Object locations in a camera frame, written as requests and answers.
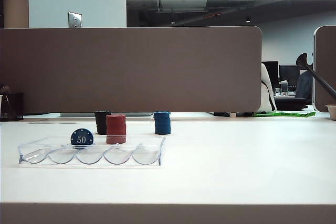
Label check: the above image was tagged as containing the beige paper bowl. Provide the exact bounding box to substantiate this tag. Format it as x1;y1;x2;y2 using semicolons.
324;104;336;121

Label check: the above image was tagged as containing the wide brown desk divider panel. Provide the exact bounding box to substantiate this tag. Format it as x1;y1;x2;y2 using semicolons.
0;26;263;114

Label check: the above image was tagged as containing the metal wall switch plate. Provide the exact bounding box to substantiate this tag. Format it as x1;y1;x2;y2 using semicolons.
68;11;83;28

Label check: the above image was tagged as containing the green tape strip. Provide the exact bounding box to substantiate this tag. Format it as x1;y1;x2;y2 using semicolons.
253;111;317;118

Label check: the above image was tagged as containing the red poker chip stack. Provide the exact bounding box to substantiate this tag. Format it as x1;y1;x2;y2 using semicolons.
106;114;127;145

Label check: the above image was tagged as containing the grey divider foot bar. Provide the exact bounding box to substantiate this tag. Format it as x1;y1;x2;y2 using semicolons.
60;112;153;118

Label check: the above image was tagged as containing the blue poker chip marked 50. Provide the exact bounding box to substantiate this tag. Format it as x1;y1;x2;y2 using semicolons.
70;127;94;146

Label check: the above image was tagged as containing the black long-handled ladle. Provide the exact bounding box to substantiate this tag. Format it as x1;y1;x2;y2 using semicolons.
296;52;336;93

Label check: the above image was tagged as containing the black poker chip stack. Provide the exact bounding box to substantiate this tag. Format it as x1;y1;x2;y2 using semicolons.
94;110;112;135

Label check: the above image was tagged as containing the seated person in blue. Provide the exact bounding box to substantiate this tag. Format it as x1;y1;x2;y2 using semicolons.
296;70;314;102

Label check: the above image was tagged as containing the narrow brown desk divider panel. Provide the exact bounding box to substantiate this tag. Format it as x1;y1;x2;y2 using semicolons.
313;25;336;113

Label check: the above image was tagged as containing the black computer monitor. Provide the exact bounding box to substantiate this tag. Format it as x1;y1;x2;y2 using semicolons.
262;61;279;89
279;65;301;87

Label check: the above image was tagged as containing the clear plastic chip tray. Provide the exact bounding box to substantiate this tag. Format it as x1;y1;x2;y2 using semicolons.
18;135;166;167

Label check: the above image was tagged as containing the blue poker chip stack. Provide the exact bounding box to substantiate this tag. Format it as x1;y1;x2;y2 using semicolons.
152;111;172;135

